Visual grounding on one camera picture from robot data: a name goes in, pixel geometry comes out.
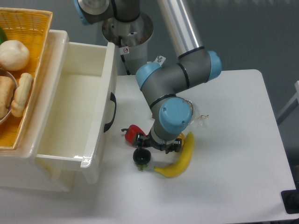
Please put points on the white round bun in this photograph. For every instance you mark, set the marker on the white round bun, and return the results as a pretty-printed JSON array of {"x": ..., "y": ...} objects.
[{"x": 14, "y": 55}]

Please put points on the green pepper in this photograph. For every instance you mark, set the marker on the green pepper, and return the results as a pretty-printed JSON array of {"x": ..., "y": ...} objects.
[{"x": 3, "y": 37}]

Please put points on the red bell pepper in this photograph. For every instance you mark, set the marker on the red bell pepper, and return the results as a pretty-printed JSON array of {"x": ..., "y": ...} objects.
[{"x": 131, "y": 132}]

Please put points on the white plastic drawer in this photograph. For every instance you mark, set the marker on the white plastic drawer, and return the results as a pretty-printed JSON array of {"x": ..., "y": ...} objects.
[{"x": 74, "y": 136}]

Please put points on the black drawer handle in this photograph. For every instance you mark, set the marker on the black drawer handle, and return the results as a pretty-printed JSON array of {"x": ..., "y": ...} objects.
[{"x": 112, "y": 112}]

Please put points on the beige peanut-shaped bread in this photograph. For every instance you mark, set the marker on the beige peanut-shaped bread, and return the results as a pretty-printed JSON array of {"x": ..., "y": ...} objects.
[{"x": 21, "y": 95}]

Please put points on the yellow banana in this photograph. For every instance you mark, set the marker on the yellow banana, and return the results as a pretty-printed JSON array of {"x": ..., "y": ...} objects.
[{"x": 177, "y": 168}]

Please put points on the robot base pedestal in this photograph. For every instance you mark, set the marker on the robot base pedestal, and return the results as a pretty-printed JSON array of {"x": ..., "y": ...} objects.
[{"x": 132, "y": 40}]

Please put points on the dark purple mangosteen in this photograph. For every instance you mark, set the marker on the dark purple mangosteen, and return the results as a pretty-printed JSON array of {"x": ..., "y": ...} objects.
[{"x": 141, "y": 157}]

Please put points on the white furniture frame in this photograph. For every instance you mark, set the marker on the white furniture frame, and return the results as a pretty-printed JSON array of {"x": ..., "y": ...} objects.
[{"x": 290, "y": 106}]

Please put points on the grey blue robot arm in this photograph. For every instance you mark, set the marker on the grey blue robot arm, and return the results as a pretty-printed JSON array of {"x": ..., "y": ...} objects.
[{"x": 160, "y": 85}]

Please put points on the metal bowl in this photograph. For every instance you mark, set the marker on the metal bowl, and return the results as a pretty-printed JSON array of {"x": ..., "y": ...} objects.
[{"x": 7, "y": 74}]

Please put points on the white drawer cabinet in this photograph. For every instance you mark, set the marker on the white drawer cabinet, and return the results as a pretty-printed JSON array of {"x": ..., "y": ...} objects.
[{"x": 20, "y": 168}]

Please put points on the metal mounting bracket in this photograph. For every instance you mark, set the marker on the metal mounting bracket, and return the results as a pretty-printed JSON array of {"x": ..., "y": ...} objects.
[{"x": 159, "y": 59}]

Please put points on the black device at table edge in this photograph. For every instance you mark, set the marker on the black device at table edge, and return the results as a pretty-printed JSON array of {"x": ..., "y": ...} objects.
[{"x": 291, "y": 201}]

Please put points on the bread slice in plastic wrap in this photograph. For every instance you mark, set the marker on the bread slice in plastic wrap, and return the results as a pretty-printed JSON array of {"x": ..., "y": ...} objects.
[{"x": 198, "y": 118}]

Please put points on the yellow woven basket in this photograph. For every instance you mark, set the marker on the yellow woven basket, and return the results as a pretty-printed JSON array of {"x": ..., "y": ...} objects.
[{"x": 23, "y": 36}]

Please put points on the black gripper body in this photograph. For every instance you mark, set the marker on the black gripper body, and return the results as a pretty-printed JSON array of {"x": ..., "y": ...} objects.
[{"x": 160, "y": 145}]

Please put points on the yellow bell pepper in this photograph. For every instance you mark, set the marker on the yellow bell pepper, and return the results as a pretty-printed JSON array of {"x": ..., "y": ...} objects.
[{"x": 181, "y": 137}]

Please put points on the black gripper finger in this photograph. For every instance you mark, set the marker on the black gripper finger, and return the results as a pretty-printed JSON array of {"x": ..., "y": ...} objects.
[
  {"x": 141, "y": 142},
  {"x": 175, "y": 146}
]

